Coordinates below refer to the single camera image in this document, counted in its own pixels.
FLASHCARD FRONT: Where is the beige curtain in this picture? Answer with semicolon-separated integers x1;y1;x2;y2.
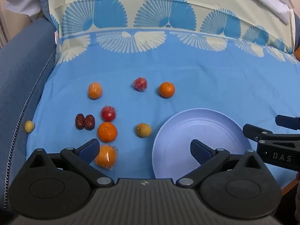
0;2;17;48

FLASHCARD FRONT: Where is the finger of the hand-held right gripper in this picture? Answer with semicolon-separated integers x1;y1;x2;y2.
243;124;300;146
276;114;300;131

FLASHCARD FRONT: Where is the light blue round plate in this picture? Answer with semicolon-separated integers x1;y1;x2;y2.
152;108;253;181

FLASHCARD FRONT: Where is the bare orange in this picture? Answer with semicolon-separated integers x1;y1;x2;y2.
159;82;176;98
97;122;118;143

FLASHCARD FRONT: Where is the wooden bed frame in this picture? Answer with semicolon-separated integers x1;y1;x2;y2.
281;179;300;197

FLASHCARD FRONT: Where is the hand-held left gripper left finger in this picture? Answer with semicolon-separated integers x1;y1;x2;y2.
28;139;114;188

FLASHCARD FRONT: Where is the plastic-wrapped red apple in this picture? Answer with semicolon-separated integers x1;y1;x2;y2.
133;77;148;92
101;105;117;122

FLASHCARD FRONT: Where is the plastic-wrapped orange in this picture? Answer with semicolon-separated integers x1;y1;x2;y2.
88;82;103;99
94;145;118;169

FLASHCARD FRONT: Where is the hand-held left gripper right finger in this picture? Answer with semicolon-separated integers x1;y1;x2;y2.
176;139;262;188

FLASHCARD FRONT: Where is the dried red date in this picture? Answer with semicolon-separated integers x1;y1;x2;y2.
84;114;95;130
75;114;85;129

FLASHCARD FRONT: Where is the blue fan-print bed sheet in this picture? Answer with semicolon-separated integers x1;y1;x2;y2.
26;0;300;193

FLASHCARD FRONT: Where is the small yellow longan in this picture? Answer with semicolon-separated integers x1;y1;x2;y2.
24;120;35;133

